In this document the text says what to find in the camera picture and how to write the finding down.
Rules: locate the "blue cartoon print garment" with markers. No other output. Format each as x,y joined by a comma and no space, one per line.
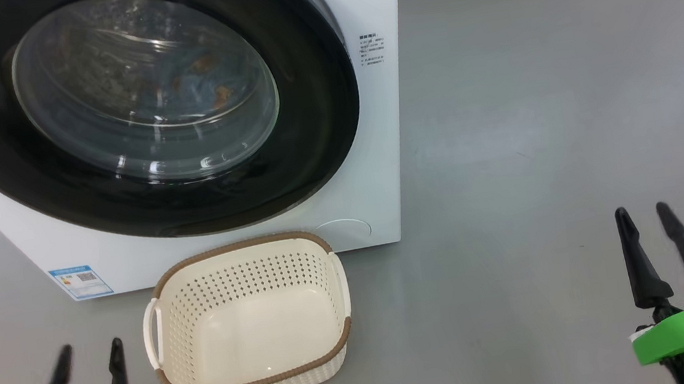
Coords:
201,82

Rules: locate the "blue energy label sticker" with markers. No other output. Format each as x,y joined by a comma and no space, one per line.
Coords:
82,282

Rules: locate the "round white filter cover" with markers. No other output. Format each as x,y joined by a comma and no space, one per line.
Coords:
343,232

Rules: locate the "white front-load washing machine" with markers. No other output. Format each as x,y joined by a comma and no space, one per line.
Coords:
372,169

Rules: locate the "cream perforated laundry basket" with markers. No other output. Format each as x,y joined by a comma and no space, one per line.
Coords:
247,321

